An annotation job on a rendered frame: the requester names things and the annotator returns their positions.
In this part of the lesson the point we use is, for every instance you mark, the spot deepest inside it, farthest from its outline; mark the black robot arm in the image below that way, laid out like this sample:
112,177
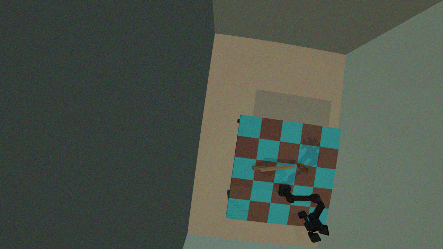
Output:
314,216

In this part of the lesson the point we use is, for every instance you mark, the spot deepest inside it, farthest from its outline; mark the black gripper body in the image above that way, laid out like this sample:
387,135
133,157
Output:
309,226

